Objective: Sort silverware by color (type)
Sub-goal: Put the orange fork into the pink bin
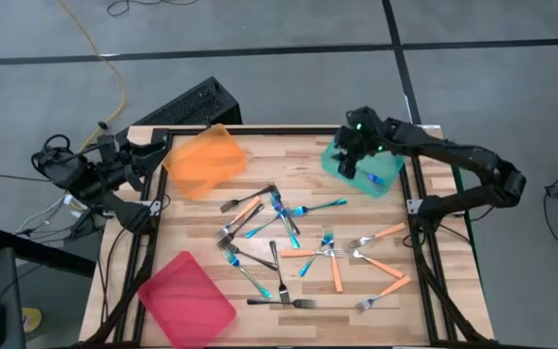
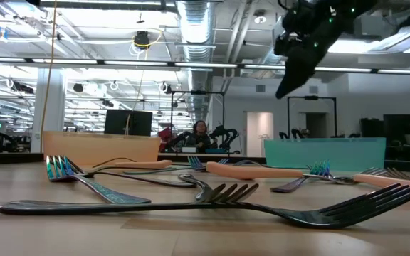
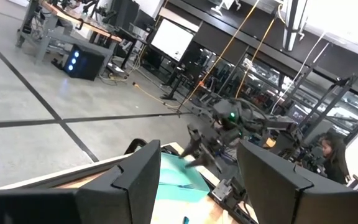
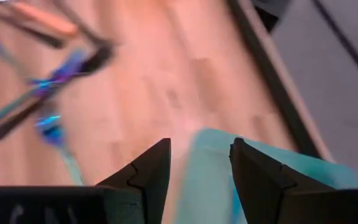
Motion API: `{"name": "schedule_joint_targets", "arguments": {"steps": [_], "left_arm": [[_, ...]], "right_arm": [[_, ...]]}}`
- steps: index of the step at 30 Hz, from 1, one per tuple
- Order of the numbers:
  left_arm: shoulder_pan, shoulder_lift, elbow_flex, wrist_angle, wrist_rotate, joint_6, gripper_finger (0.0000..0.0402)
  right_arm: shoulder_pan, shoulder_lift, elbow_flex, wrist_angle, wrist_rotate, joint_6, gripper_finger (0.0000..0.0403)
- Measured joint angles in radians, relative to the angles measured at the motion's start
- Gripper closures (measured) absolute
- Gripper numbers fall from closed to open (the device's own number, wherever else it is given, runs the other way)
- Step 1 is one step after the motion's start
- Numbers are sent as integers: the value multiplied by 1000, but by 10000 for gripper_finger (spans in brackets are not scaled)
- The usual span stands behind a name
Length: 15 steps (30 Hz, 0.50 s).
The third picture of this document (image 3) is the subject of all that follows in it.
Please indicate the teal translucent plastic bin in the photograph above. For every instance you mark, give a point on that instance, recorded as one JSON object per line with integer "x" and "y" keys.
{"x": 179, "y": 177}

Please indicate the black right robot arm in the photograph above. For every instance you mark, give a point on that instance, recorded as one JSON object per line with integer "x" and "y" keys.
{"x": 278, "y": 123}

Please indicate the grey workbench with wood top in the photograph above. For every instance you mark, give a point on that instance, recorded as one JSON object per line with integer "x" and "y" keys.
{"x": 47, "y": 37}

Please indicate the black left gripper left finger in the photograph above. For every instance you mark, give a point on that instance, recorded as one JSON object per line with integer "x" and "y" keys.
{"x": 126, "y": 193}

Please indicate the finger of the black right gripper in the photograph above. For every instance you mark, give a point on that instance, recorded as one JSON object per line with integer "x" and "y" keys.
{"x": 194, "y": 138}
{"x": 205, "y": 160}

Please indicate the black computer tower blue lights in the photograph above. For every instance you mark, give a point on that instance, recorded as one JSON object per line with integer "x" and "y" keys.
{"x": 85, "y": 65}

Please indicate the black metal stand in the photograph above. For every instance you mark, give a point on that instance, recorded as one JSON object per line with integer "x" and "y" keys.
{"x": 331, "y": 102}

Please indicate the black floor stand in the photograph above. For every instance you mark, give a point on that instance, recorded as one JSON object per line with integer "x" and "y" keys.
{"x": 176, "y": 87}

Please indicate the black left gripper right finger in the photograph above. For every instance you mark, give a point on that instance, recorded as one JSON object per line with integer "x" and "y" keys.
{"x": 278, "y": 193}

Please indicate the person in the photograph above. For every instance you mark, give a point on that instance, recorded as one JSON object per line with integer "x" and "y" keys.
{"x": 337, "y": 168}

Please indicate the black table edge clamp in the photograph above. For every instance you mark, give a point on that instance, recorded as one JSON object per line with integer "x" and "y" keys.
{"x": 129, "y": 143}

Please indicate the white ceiling fixture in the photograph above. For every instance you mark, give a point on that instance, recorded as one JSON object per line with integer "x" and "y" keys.
{"x": 294, "y": 25}

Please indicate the black monitor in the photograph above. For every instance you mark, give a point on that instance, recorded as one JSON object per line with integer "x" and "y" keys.
{"x": 124, "y": 14}

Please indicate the white board screen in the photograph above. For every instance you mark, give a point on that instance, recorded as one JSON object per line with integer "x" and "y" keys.
{"x": 172, "y": 39}

